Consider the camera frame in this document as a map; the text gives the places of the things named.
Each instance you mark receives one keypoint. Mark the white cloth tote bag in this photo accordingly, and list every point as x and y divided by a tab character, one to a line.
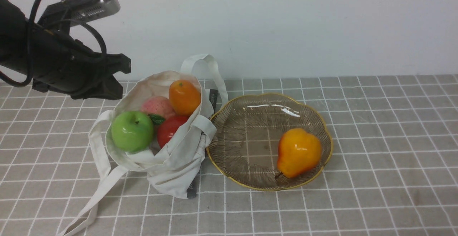
172	170

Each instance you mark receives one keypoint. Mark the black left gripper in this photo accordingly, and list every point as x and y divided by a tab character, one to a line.
52	61

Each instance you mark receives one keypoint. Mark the grey checked tablecloth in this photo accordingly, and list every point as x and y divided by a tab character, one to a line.
393	171

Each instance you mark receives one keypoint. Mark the green apple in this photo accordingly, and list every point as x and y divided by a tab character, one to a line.
132	131

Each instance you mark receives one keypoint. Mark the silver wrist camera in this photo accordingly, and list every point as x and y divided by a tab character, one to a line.
82	10

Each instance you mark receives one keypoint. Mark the gold-rimmed glass fruit plate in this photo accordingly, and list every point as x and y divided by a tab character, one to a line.
248	132

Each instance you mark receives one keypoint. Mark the pink peach with leaf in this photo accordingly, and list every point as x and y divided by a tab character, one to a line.
158	108

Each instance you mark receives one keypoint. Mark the yellow orange pear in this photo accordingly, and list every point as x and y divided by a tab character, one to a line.
298	152

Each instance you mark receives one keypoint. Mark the orange mango fruit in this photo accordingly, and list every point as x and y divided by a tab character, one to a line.
184	97

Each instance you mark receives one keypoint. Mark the red apple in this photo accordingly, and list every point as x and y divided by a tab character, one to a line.
168	129

